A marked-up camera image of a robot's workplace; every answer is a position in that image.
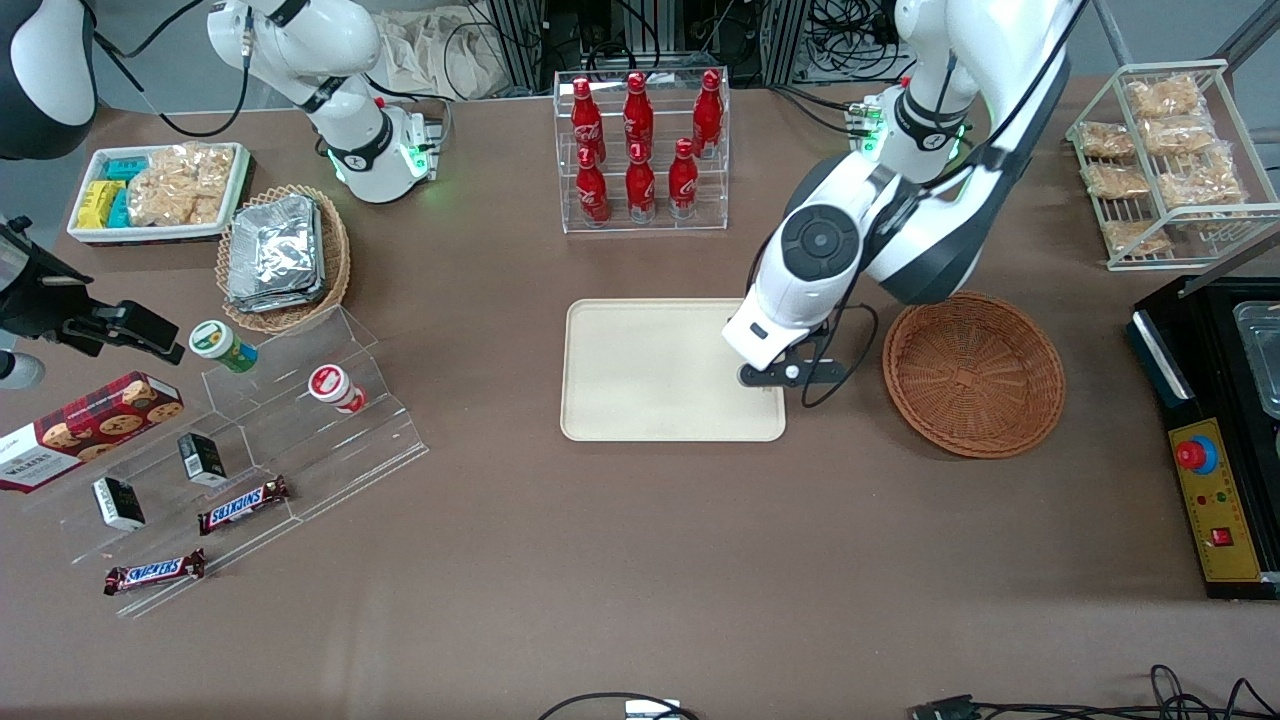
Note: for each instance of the brown wicker basket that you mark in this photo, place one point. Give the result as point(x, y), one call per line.
point(975, 375)

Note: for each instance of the light wicker basket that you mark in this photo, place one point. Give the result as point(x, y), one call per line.
point(335, 270)

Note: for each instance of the white rectangular snack tray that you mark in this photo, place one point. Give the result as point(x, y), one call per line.
point(160, 232)

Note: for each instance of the clear bag of snacks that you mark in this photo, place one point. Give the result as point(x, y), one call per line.
point(1135, 238)
point(1182, 135)
point(1116, 181)
point(1200, 185)
point(1165, 97)
point(1105, 140)

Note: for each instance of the silver foil packets stack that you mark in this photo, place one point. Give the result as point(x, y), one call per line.
point(275, 255)

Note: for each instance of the red lid snack cup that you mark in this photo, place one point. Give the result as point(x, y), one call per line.
point(332, 385)

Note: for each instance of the clear acrylic step display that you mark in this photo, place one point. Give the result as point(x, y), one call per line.
point(330, 460)

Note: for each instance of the red cola bottle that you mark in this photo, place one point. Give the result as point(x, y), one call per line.
point(584, 115)
point(708, 110)
point(638, 110)
point(683, 180)
point(641, 185)
point(592, 190)

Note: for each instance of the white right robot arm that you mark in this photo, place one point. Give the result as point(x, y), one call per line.
point(340, 40)

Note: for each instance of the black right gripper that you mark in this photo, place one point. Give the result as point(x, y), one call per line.
point(42, 299)

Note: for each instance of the teal snack pack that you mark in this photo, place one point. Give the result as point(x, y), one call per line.
point(120, 210)
point(125, 168)

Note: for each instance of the green lid snack cup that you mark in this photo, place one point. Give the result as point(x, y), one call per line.
point(218, 343)

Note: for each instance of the silver metal container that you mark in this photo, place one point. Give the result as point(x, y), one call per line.
point(1262, 350)

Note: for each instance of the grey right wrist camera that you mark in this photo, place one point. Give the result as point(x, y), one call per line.
point(18, 370)

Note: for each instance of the red emergency stop button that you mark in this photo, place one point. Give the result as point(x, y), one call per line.
point(1191, 455)

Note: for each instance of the brown Snickers bar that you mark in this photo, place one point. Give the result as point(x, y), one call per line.
point(243, 505)
point(155, 572)

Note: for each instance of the beige cloth bag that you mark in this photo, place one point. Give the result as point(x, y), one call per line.
point(440, 55)

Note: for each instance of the black control machine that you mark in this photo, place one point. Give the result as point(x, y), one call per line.
point(1160, 350)

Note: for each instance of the clear bag of crackers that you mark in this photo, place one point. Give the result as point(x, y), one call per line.
point(180, 185)

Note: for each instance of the beige plastic tray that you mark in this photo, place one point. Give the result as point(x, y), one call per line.
point(650, 370)

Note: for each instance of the yellow snack pack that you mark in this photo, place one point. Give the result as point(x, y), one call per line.
point(97, 204)

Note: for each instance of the small white device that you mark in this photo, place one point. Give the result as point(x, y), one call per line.
point(652, 709)

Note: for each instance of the clear acrylic bottle rack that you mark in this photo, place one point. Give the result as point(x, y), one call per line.
point(660, 225)

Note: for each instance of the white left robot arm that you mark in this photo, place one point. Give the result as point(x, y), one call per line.
point(830, 240)

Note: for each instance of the red tartan cookie box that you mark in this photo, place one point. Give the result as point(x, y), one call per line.
point(90, 430)

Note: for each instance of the small black box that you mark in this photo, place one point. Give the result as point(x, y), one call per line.
point(118, 504)
point(202, 460)

